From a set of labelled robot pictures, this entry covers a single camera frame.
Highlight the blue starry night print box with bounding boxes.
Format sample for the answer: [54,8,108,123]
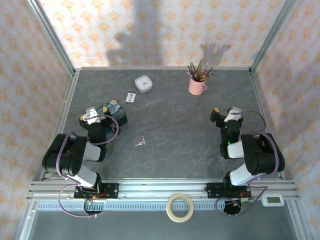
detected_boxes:
[96,99,129,126]

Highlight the silver keys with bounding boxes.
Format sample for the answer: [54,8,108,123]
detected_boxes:
[134,135,147,147]

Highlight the pink ceramic mug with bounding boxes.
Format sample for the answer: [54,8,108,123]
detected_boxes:
[188,76,208,96]

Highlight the ID card in clear holder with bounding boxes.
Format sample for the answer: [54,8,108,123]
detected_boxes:
[125,90,138,104]

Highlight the dark pencil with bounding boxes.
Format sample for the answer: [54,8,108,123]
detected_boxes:
[201,66,215,81]

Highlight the white square desk clock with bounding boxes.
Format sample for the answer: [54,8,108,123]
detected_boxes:
[134,75,154,94]

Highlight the white digital display device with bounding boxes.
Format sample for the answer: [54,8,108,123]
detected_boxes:
[260,194,286,207]

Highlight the beige masking tape roll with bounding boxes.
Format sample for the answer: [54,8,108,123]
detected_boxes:
[165,192,195,224]

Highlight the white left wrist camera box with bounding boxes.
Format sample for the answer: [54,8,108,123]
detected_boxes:
[84,107,101,125]

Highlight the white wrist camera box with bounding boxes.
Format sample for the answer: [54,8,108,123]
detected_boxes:
[224,106,243,123]
[84,107,101,125]

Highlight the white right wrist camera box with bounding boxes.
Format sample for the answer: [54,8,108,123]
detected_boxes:
[224,106,243,123]

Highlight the aluminium side rail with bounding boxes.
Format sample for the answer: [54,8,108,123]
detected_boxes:
[39,69,81,181]
[249,69,286,181]

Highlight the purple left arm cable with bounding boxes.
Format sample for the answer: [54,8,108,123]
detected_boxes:
[56,113,120,218]

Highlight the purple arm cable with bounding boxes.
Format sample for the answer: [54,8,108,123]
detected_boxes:
[215,109,280,217]
[56,113,120,218]

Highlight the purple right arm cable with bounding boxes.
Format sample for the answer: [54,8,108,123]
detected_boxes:
[215,109,280,217]

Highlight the aluminium back rail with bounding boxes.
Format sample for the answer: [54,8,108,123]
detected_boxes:
[74,66,252,72]

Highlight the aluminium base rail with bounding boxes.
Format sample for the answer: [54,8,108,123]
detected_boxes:
[26,178,300,201]

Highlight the grey slotted cable duct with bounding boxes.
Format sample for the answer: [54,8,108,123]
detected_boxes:
[34,201,289,211]

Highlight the aluminium frame post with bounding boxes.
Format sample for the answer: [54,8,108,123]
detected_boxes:
[249,0,300,74]
[26,0,77,75]

